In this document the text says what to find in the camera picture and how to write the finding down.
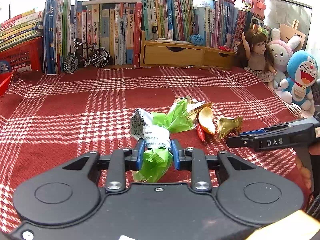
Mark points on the person's right hand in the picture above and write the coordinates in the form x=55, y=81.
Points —
x=307, y=161

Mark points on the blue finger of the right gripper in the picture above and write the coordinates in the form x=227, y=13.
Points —
x=257, y=131

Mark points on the pink white bunny plush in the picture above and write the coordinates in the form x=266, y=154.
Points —
x=281, y=51

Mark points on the red plaid tablecloth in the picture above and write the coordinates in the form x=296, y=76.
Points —
x=47, y=120

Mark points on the brown haired doll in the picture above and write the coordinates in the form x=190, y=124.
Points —
x=256, y=56

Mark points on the stack of flat books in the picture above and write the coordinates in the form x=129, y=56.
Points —
x=21, y=28

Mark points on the wooden drawer desk organizer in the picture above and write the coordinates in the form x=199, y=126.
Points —
x=173, y=54

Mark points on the blue Doraemon plush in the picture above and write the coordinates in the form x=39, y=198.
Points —
x=302, y=69

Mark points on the miniature black bicycle model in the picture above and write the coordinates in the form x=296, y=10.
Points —
x=87, y=54

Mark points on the blue yarn rose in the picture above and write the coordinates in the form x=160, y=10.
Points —
x=196, y=40

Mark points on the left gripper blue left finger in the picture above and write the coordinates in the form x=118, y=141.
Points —
x=122, y=160

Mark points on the books on wooden organizer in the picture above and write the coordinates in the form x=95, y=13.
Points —
x=221, y=23

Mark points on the green white wrapper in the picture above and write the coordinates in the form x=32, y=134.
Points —
x=155, y=128

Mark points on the orange gold foil wrapper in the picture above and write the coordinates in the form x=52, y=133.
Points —
x=204, y=116

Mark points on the red plastic crate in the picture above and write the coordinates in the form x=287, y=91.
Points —
x=26, y=56

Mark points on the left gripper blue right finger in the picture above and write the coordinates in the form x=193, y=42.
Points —
x=193, y=160

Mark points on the row of upright books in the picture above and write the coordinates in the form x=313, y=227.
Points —
x=112, y=24

